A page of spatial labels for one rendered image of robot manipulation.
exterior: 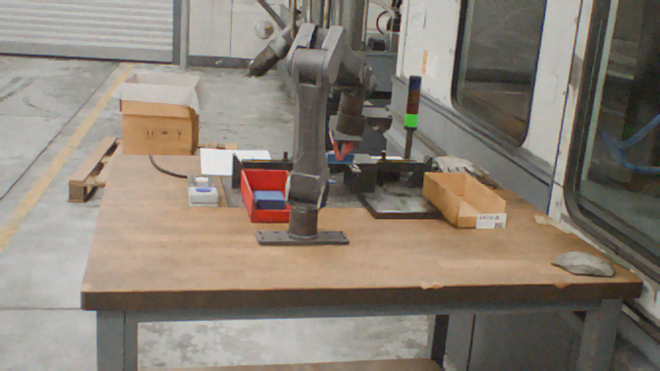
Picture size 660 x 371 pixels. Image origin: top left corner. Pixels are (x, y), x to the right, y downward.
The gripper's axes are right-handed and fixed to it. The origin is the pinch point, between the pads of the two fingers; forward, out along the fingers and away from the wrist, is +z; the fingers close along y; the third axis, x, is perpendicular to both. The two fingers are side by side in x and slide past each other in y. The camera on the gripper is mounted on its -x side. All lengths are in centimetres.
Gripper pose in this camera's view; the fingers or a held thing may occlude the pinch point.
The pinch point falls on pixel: (339, 156)
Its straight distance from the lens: 193.4
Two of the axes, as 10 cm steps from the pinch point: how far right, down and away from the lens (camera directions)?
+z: -1.7, 7.6, 6.2
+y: -1.6, -6.5, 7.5
